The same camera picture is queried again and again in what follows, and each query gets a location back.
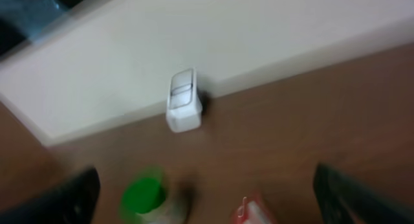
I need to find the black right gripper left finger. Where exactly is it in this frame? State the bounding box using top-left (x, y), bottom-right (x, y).
top-left (1, 167), bottom-right (100, 224)

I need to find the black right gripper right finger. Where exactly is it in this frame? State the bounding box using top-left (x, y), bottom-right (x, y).
top-left (313, 163), bottom-right (413, 224)

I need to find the white barcode scanner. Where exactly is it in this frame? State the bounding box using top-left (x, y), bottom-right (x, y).
top-left (166, 68), bottom-right (203, 133)

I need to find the green lid white jar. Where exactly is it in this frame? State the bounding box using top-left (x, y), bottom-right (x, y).
top-left (118, 167), bottom-right (191, 224)

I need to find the red snack bar wrapper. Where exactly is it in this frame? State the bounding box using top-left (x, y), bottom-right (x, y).
top-left (231, 192), bottom-right (278, 224)

